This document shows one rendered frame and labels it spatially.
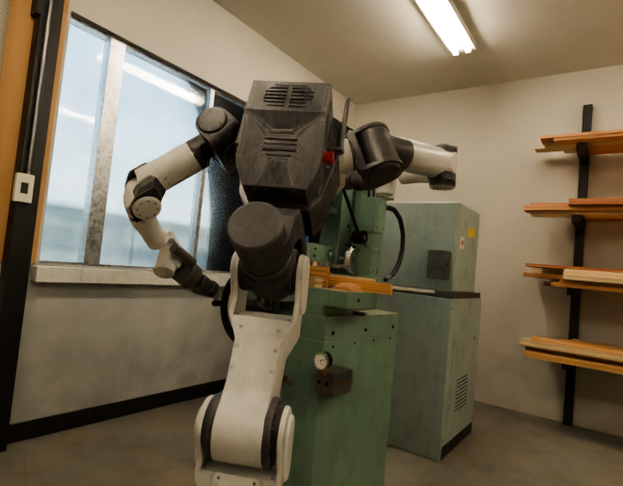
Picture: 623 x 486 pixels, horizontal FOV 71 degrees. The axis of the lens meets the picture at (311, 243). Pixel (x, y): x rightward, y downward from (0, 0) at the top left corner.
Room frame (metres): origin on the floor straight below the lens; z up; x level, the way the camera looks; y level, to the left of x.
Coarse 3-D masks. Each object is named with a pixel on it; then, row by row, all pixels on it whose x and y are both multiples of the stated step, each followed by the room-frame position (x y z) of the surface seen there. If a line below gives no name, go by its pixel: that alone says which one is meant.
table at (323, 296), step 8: (312, 288) 1.63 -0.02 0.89; (320, 288) 1.61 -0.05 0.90; (256, 296) 1.68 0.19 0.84; (288, 296) 1.62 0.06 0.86; (312, 296) 1.63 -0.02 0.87; (320, 296) 1.61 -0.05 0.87; (328, 296) 1.59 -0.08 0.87; (336, 296) 1.57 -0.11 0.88; (344, 296) 1.54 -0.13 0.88; (352, 296) 1.56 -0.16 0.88; (360, 296) 1.61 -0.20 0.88; (368, 296) 1.65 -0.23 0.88; (376, 296) 1.70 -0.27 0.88; (320, 304) 1.61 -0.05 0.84; (328, 304) 1.59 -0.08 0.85; (336, 304) 1.56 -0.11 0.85; (344, 304) 1.54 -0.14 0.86; (352, 304) 1.57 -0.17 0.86; (360, 304) 1.61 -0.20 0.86; (368, 304) 1.66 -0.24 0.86
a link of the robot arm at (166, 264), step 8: (168, 248) 1.42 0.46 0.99; (176, 248) 1.39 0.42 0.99; (160, 256) 1.40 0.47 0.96; (168, 256) 1.40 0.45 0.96; (176, 256) 1.41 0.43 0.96; (184, 256) 1.41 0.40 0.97; (192, 256) 1.44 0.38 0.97; (160, 264) 1.38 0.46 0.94; (168, 264) 1.38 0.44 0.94; (176, 264) 1.42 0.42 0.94; (184, 264) 1.45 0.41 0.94; (192, 264) 1.44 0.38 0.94; (160, 272) 1.40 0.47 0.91; (168, 272) 1.40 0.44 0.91; (176, 272) 1.45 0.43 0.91; (184, 272) 1.44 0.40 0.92; (176, 280) 1.46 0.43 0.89
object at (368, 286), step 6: (330, 282) 1.77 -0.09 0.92; (336, 282) 1.76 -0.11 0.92; (342, 282) 1.74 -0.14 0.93; (348, 282) 1.72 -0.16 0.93; (354, 282) 1.70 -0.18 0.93; (360, 282) 1.69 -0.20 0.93; (366, 282) 1.67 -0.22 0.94; (372, 282) 1.66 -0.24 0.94; (366, 288) 1.67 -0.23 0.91; (372, 288) 1.65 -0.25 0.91; (378, 288) 1.64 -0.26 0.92; (384, 288) 1.62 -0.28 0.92; (390, 288) 1.61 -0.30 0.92; (390, 294) 1.61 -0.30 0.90
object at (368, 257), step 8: (360, 248) 1.88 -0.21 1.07; (368, 248) 1.86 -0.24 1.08; (360, 256) 1.88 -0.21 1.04; (368, 256) 1.86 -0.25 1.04; (376, 256) 1.88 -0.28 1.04; (360, 264) 1.88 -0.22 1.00; (368, 264) 1.85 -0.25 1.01; (376, 264) 1.88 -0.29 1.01; (360, 272) 1.88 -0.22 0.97; (368, 272) 1.85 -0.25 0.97; (376, 272) 1.88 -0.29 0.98
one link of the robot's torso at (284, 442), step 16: (208, 400) 0.95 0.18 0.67; (288, 416) 0.94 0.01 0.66; (288, 432) 0.91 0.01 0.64; (288, 448) 0.93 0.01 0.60; (208, 464) 0.96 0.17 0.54; (224, 464) 0.96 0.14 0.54; (288, 464) 0.95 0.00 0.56; (208, 480) 0.94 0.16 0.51; (224, 480) 0.92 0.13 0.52; (240, 480) 0.92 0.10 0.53; (256, 480) 0.92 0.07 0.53; (272, 480) 0.92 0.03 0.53
